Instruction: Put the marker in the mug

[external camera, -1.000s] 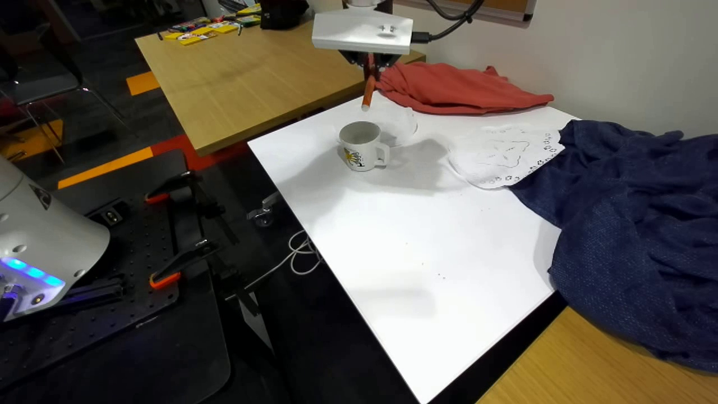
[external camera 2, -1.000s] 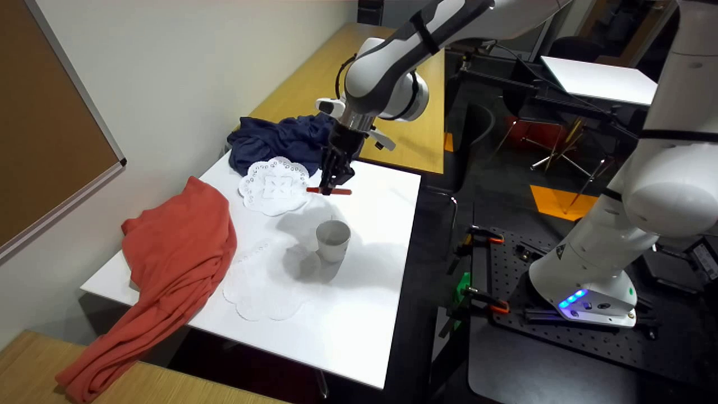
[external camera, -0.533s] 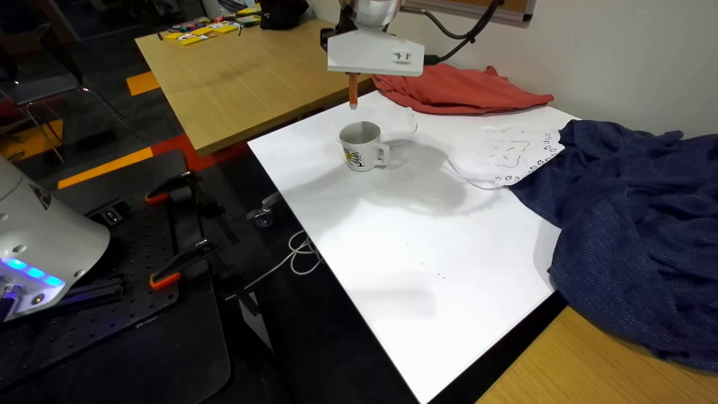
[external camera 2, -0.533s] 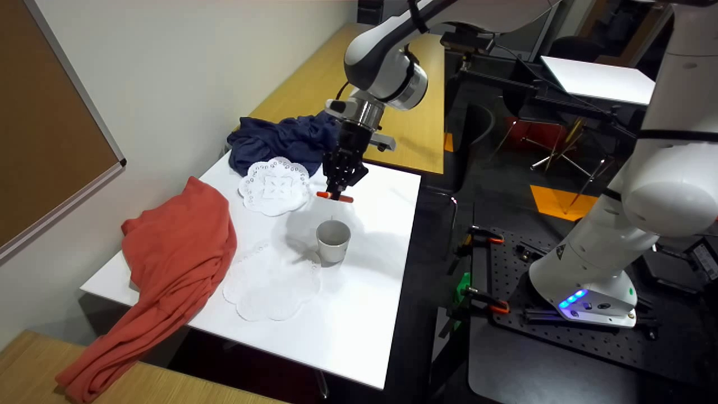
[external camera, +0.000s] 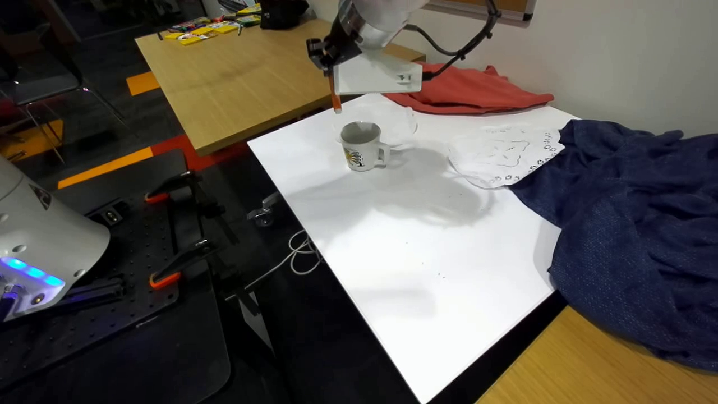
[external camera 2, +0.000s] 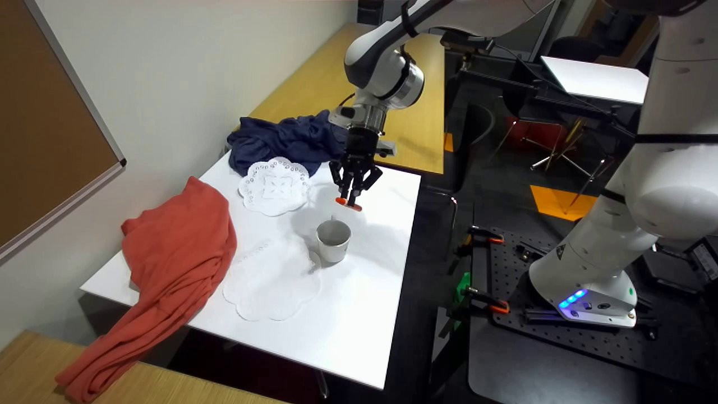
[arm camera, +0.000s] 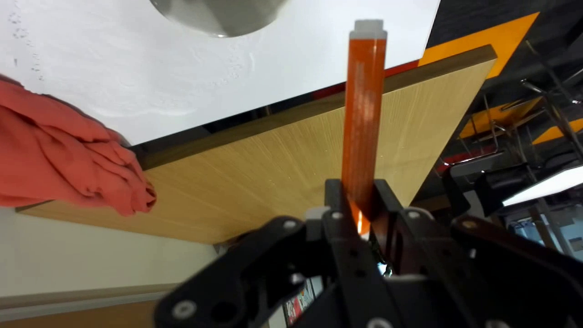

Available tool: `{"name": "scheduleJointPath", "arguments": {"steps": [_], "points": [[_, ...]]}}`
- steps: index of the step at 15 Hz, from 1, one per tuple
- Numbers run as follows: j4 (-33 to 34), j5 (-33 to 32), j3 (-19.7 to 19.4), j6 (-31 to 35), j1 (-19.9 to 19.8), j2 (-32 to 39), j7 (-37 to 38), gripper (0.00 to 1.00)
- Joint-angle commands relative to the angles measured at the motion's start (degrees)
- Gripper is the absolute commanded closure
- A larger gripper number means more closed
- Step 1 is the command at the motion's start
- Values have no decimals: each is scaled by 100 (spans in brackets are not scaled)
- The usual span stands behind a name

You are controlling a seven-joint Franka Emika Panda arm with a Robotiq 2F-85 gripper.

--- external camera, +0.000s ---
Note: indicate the small yellow package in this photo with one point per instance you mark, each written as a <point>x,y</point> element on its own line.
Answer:
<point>250,14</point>

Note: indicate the black bag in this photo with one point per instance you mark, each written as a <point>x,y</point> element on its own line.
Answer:
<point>284,12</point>

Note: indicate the bare wooden table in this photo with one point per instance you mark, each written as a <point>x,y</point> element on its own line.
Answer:
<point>590,368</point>

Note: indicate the white round paper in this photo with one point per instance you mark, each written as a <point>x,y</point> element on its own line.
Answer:
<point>401,124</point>

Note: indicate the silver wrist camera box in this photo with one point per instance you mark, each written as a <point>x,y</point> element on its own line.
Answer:
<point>377,76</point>

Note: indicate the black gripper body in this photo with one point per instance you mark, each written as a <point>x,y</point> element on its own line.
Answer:
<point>336,49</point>

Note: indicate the white lace doily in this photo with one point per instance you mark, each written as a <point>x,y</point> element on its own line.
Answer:
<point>507,153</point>

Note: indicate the small black box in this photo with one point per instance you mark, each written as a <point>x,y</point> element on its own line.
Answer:
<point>109,215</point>

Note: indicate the white mug with print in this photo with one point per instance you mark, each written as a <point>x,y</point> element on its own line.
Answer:
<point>363,150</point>

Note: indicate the wooden table with yellow items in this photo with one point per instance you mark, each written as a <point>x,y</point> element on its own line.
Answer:
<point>248,76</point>

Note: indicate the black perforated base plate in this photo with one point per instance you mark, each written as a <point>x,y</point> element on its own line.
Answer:
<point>113,323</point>

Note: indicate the long yellow package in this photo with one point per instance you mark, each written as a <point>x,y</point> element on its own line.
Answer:
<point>203,32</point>

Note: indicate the dark blue cloth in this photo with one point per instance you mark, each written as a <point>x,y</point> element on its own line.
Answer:
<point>642,240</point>

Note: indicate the red cloth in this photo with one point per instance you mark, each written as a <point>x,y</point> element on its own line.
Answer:
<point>478,91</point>

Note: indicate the dark chair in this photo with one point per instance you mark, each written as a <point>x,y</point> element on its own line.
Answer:
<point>36,91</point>

